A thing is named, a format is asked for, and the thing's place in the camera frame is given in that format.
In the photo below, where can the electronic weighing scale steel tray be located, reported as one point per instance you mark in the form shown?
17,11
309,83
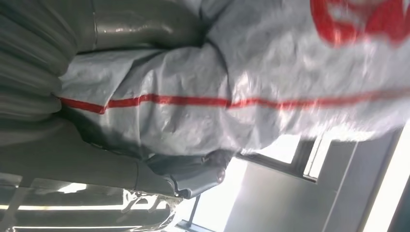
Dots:
64,198

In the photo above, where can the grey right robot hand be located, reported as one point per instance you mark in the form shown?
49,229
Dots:
96,166

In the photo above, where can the black window frame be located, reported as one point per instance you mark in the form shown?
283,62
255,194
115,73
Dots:
301,157

